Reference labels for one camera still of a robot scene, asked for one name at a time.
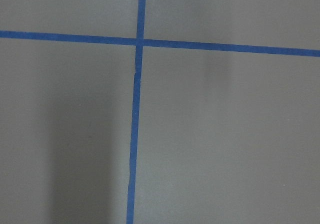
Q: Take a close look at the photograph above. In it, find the blue tape line lengthwise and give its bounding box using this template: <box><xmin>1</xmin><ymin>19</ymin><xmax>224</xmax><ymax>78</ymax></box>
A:
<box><xmin>126</xmin><ymin>0</ymin><xmax>146</xmax><ymax>224</ymax></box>

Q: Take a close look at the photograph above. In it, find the blue tape line crosswise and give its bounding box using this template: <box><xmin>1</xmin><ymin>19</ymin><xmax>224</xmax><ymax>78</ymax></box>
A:
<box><xmin>0</xmin><ymin>30</ymin><xmax>320</xmax><ymax>57</ymax></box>

